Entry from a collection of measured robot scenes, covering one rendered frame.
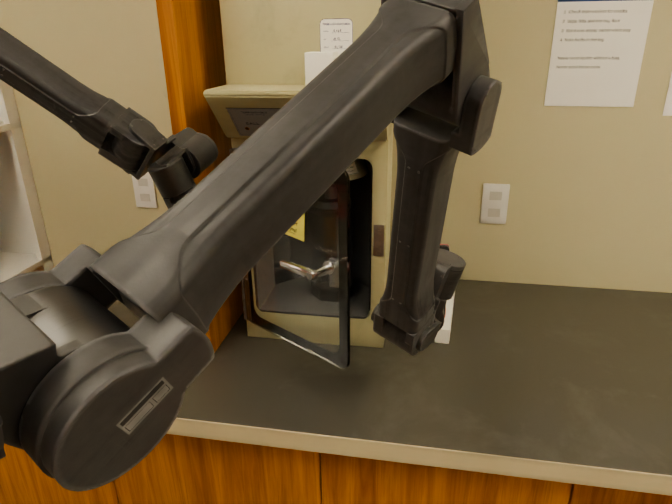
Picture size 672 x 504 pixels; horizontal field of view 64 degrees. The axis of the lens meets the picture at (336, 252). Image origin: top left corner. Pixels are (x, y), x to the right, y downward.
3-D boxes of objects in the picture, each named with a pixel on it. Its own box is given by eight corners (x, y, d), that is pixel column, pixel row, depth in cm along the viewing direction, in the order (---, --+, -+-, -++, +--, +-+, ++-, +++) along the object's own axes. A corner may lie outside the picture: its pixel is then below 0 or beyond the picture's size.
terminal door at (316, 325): (249, 319, 124) (235, 146, 109) (350, 370, 105) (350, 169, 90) (247, 320, 123) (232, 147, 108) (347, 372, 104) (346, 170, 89)
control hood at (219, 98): (229, 135, 109) (225, 84, 105) (389, 139, 103) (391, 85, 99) (207, 147, 98) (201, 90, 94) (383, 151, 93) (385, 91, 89)
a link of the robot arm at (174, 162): (137, 167, 83) (164, 163, 80) (163, 147, 88) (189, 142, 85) (157, 205, 86) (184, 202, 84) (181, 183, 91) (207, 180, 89)
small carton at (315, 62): (311, 86, 99) (310, 51, 97) (338, 86, 98) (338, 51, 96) (305, 89, 94) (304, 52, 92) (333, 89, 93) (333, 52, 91)
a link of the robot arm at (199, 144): (108, 159, 86) (125, 124, 80) (151, 128, 94) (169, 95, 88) (168, 208, 88) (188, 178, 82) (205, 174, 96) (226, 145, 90)
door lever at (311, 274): (298, 262, 105) (297, 249, 104) (334, 275, 99) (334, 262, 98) (277, 270, 101) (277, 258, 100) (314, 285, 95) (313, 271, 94)
